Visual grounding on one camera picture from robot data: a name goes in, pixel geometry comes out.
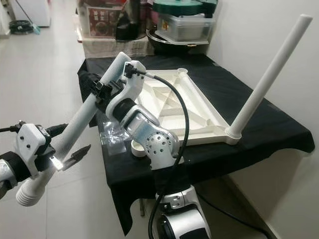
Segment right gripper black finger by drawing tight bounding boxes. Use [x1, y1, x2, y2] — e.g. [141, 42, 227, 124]
[80, 72, 110, 98]

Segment white plastic table leg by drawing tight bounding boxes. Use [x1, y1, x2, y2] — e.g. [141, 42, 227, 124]
[172, 70, 230, 135]
[225, 14, 314, 145]
[16, 51, 132, 207]

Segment patterned beige cloth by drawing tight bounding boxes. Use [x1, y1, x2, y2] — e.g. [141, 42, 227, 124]
[81, 36, 153, 58]

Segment storage box with orange lid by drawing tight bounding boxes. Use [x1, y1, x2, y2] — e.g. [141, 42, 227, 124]
[78, 0, 130, 39]

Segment black shiny bag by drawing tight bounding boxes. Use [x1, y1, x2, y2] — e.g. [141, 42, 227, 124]
[116, 0, 150, 41]

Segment black wok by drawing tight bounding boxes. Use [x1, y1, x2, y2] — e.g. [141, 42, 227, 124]
[146, 30, 209, 54]

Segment white plastic table top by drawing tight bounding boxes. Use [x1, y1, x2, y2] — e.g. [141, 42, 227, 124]
[120, 67, 242, 157]

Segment broom with teal head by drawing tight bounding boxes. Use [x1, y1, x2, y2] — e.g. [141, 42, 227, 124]
[12, 0, 40, 34]

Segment white appliance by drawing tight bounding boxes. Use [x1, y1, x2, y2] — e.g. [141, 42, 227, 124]
[10, 0, 51, 28]

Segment clear plastic container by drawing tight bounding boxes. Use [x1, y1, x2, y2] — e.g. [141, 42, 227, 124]
[155, 14, 215, 44]

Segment green pot lid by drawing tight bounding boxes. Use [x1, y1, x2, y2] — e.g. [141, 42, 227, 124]
[152, 0, 205, 16]

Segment black tablecloth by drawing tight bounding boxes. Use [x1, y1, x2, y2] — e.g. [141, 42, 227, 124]
[77, 54, 316, 236]

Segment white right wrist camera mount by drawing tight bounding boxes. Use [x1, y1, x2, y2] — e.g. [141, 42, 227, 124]
[106, 60, 148, 120]

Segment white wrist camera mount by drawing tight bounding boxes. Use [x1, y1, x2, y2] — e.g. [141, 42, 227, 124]
[15, 123, 53, 177]
[106, 60, 148, 120]

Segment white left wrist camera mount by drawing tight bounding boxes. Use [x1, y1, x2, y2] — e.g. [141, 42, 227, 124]
[15, 123, 53, 177]

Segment coiled black cable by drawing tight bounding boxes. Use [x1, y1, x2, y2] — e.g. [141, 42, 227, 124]
[10, 20, 34, 34]

